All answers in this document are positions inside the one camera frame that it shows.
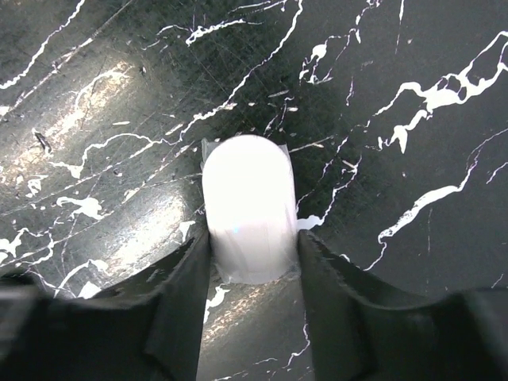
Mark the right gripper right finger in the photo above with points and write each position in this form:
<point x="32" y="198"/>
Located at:
<point x="362" y="328"/>

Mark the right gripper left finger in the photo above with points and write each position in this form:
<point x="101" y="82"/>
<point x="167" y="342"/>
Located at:
<point x="146" y="327"/>

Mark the white earbud charging case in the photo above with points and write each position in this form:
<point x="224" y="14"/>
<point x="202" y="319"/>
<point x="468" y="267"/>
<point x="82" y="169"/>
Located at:
<point x="249" y="197"/>

